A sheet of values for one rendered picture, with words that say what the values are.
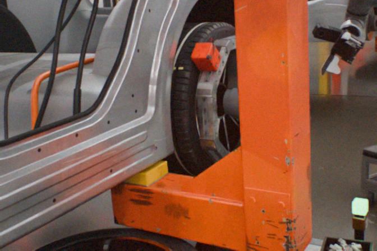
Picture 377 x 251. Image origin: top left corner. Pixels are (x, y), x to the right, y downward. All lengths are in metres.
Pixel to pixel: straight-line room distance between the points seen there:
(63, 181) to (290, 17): 0.76
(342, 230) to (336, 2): 2.17
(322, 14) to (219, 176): 3.05
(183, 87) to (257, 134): 0.51
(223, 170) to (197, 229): 0.23
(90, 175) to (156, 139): 0.35
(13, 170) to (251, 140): 0.66
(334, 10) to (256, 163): 3.13
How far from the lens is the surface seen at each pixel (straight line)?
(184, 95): 1.97
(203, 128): 2.01
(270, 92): 1.50
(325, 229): 3.05
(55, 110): 1.92
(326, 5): 4.58
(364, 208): 1.74
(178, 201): 1.77
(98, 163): 1.61
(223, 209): 1.69
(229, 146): 2.36
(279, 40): 1.47
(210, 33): 2.12
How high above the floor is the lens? 1.35
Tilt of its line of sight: 13 degrees down
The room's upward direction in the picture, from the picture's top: 4 degrees counter-clockwise
